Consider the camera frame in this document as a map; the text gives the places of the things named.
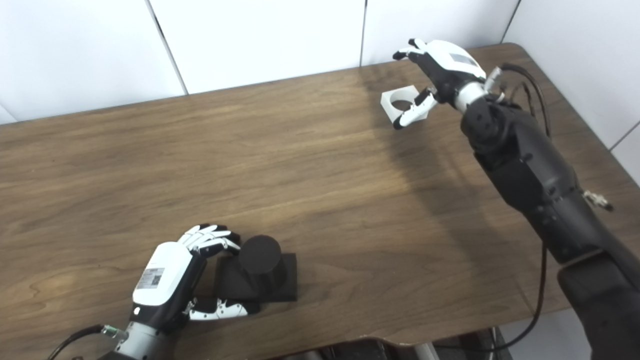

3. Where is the white and black left hand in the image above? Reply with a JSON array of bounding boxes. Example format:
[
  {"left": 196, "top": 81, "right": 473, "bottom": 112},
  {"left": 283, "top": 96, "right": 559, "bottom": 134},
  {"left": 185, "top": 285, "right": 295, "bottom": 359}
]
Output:
[{"left": 131, "top": 223, "right": 261, "bottom": 333}]

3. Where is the black peg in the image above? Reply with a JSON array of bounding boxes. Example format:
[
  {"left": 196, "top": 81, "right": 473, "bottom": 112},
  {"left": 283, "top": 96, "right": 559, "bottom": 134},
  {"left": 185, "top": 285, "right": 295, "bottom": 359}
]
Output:
[{"left": 214, "top": 235, "right": 298, "bottom": 303}]

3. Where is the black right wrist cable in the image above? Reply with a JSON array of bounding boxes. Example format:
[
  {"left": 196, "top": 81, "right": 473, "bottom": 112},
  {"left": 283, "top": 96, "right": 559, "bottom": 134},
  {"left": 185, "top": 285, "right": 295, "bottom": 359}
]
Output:
[{"left": 434, "top": 62, "right": 553, "bottom": 351}]

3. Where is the white and black right hand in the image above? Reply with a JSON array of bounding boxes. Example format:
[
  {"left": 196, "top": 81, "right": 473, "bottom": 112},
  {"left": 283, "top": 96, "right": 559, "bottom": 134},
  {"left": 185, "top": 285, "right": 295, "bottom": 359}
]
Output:
[{"left": 392, "top": 38, "right": 487, "bottom": 131}]

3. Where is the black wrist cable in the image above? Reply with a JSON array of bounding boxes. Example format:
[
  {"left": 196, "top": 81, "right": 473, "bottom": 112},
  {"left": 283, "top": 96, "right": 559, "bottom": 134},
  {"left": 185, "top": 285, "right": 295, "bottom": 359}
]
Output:
[
  {"left": 434, "top": 62, "right": 553, "bottom": 351},
  {"left": 47, "top": 324, "right": 128, "bottom": 360}
]

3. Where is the white square piece with hole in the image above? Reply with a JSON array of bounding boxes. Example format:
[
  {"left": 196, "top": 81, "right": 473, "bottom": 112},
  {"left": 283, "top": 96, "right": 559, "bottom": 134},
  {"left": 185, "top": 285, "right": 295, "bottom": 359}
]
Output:
[{"left": 380, "top": 85, "right": 431, "bottom": 123}]

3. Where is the grey metal table leg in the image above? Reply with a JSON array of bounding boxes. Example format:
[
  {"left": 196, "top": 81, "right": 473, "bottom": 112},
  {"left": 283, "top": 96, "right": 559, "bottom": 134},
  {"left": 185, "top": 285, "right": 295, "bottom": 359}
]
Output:
[{"left": 413, "top": 342, "right": 441, "bottom": 360}]

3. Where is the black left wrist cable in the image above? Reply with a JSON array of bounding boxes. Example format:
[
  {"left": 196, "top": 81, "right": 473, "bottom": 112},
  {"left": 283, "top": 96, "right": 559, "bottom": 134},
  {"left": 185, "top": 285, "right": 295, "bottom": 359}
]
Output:
[{"left": 47, "top": 324, "right": 128, "bottom": 360}]

